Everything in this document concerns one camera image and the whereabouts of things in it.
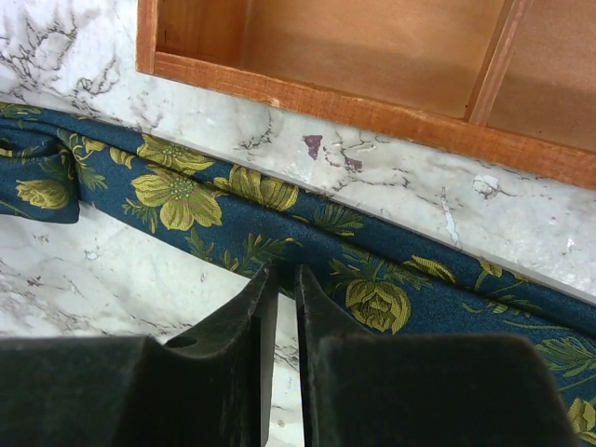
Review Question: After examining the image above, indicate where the wooden compartment tray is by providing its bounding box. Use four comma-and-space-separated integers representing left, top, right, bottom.
136, 0, 595, 189

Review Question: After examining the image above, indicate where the navy yellow floral tie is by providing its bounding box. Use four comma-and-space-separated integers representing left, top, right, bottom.
1, 103, 595, 446

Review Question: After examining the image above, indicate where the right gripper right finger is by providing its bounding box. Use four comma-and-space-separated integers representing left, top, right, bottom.
294, 265, 577, 446

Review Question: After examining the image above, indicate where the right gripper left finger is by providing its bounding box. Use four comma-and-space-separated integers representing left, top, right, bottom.
1, 265, 278, 446

